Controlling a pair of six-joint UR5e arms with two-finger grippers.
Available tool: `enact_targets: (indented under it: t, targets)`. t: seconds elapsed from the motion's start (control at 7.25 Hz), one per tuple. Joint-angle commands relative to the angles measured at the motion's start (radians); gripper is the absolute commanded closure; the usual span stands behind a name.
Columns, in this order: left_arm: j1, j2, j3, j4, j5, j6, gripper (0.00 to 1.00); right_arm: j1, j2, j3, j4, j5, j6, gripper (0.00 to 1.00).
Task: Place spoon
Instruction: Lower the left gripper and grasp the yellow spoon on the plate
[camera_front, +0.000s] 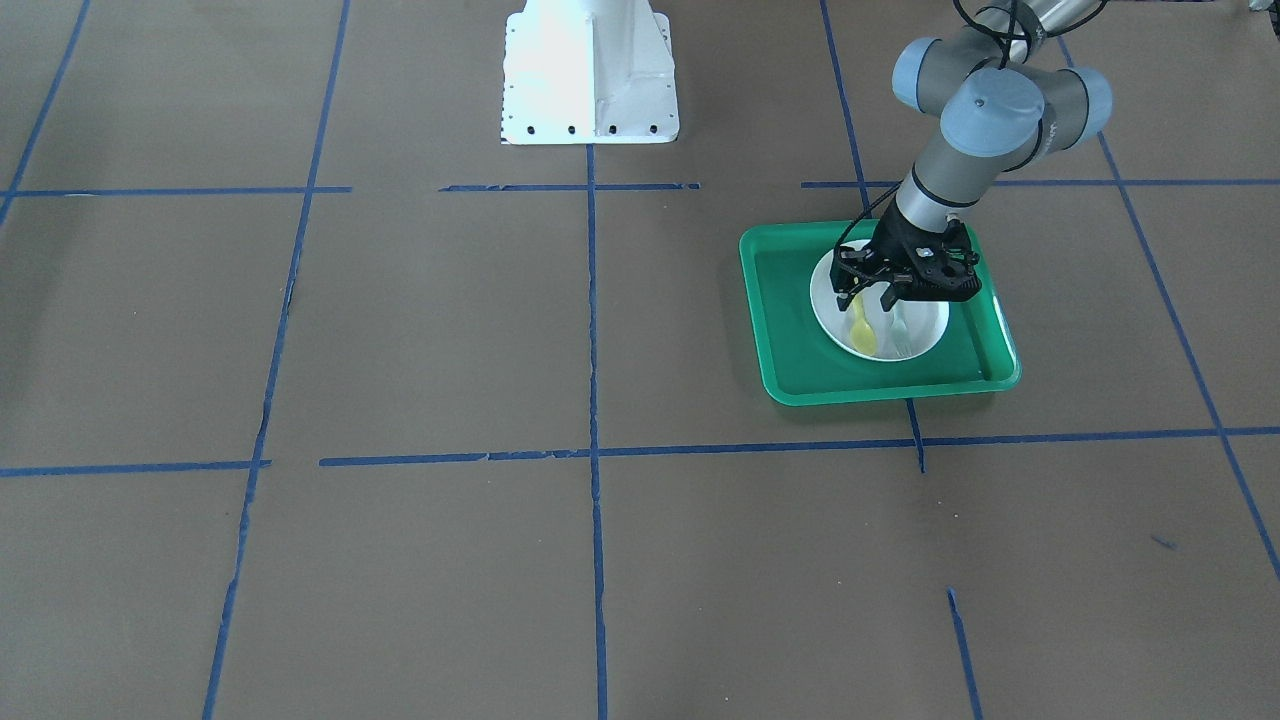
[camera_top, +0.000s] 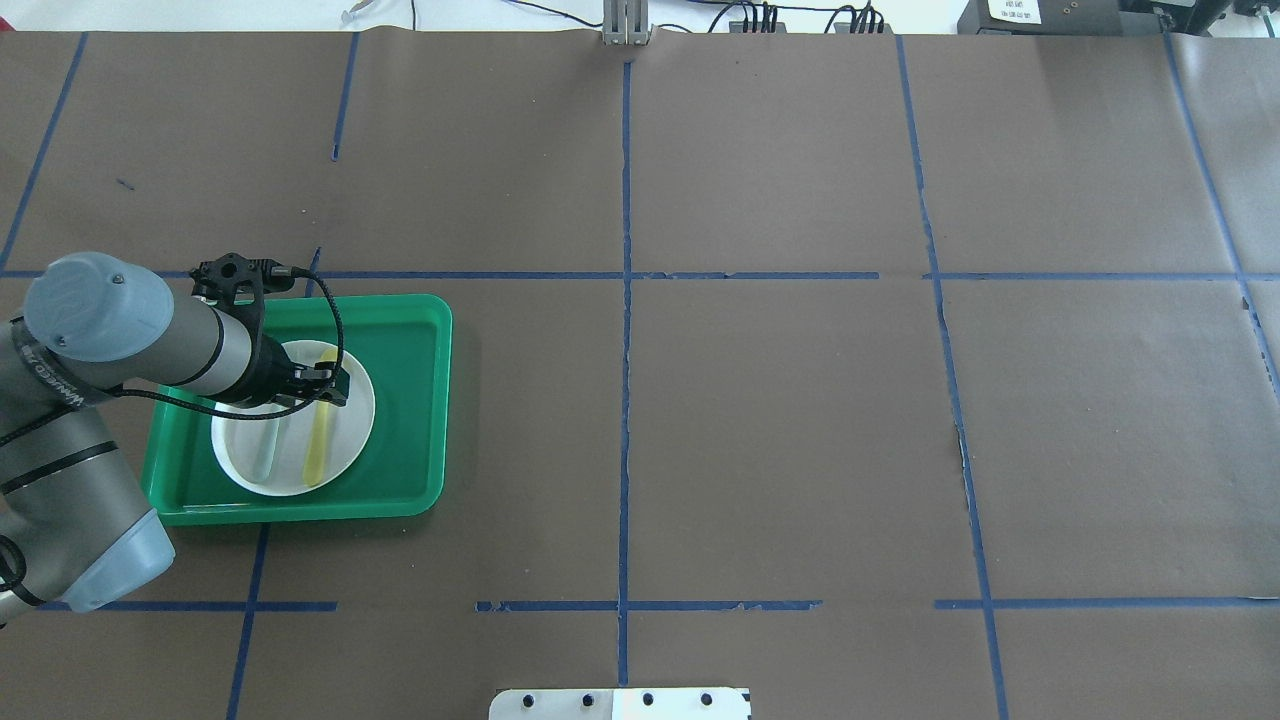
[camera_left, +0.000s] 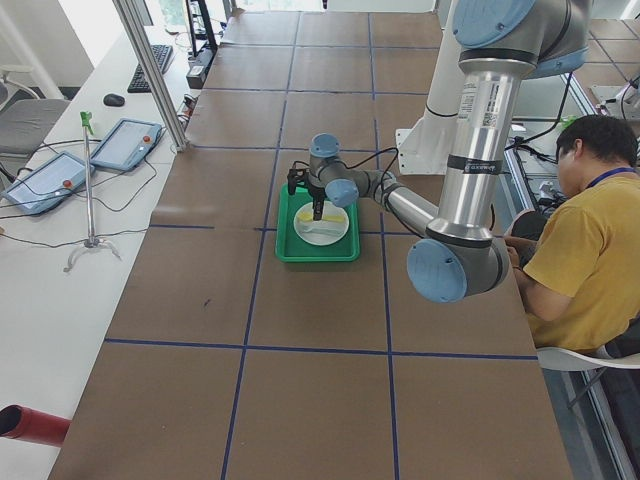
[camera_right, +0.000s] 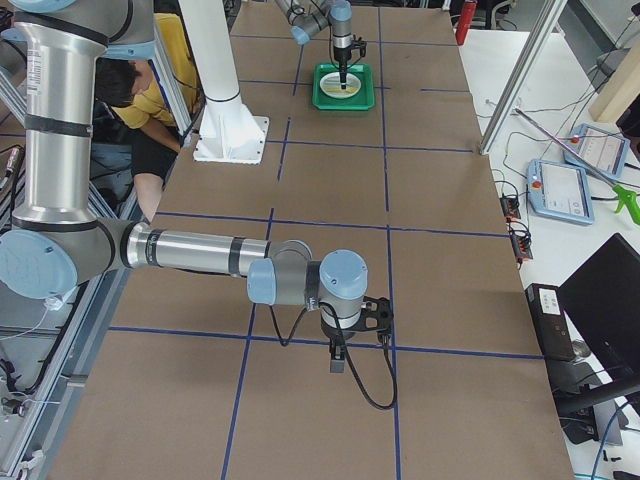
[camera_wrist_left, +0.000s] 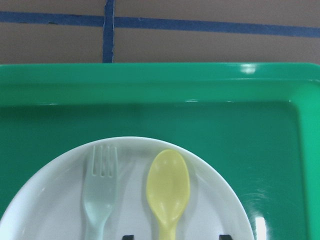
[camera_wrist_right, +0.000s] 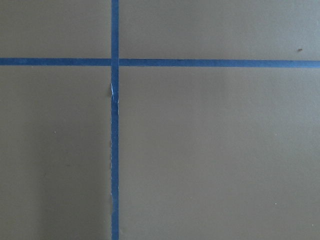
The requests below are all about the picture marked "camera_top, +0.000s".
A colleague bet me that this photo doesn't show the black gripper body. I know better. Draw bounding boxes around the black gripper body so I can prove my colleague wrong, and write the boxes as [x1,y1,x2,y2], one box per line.
[250,340,314,407]

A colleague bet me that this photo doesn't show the yellow plastic spoon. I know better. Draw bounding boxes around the yellow plastic spoon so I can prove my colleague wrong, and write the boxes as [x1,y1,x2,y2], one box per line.
[302,400,334,489]

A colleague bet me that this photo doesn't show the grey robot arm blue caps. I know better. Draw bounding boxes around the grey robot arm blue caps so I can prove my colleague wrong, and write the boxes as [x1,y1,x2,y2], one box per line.
[1,252,349,623]

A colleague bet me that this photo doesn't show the translucent plastic fork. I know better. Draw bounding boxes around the translucent plastic fork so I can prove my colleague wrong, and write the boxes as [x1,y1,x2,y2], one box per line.
[248,418,282,486]

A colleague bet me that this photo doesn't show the green plastic tray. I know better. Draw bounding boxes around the green plastic tray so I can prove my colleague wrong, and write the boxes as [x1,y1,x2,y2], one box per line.
[141,293,452,527]

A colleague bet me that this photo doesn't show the white round plate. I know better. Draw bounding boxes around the white round plate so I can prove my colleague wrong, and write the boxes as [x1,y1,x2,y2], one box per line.
[211,352,376,497]

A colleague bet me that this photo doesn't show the black electronics box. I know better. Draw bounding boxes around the black electronics box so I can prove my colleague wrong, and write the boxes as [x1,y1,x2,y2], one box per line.
[956,1,1164,37]

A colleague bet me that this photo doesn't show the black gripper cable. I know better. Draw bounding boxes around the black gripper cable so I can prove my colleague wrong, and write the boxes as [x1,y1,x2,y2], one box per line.
[115,263,346,419]

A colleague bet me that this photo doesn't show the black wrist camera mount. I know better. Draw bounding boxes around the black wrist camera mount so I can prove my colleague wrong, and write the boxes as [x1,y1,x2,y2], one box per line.
[188,252,278,340]

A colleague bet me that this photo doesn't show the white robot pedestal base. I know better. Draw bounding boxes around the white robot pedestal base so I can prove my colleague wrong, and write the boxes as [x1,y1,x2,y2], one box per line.
[488,687,753,719]

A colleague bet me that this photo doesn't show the grey aluminium frame post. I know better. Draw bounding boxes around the grey aluminium frame post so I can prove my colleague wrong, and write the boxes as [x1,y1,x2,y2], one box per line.
[600,0,653,46]

